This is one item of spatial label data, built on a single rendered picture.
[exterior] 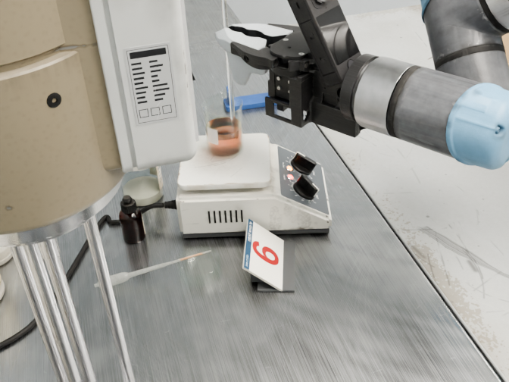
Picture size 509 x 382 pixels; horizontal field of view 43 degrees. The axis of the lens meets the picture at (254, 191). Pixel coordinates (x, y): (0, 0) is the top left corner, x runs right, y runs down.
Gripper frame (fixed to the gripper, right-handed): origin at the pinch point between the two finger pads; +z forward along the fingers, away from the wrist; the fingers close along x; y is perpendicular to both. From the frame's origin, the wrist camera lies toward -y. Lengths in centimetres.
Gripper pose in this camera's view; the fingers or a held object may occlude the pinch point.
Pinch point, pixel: (226, 29)
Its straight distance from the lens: 79.3
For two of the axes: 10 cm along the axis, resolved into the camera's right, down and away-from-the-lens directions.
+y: 0.5, 8.1, 5.9
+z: -7.6, -3.5, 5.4
